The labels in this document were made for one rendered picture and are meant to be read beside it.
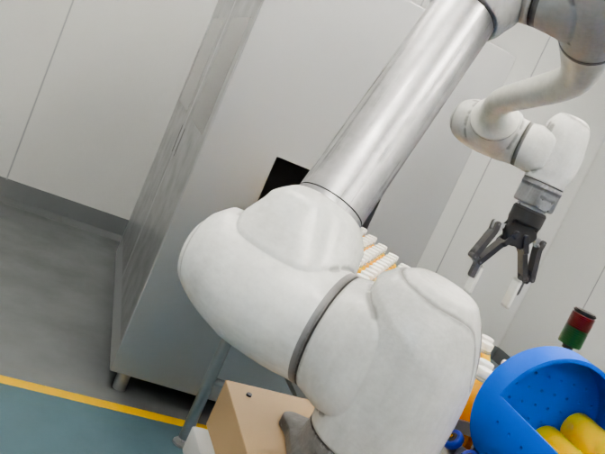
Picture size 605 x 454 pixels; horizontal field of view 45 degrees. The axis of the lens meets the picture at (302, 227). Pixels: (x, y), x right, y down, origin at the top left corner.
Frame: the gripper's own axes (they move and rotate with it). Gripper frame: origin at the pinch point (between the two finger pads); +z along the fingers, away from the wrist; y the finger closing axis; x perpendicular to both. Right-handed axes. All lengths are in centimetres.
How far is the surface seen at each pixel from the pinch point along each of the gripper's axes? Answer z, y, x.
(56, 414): 124, -64, 125
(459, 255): 43, 230, 413
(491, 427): 18.7, -7.8, -31.5
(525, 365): 6.4, -4.6, -28.1
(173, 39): -24, -59, 394
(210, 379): 93, -14, 126
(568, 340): 7.2, 39.9, 17.8
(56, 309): 124, -73, 227
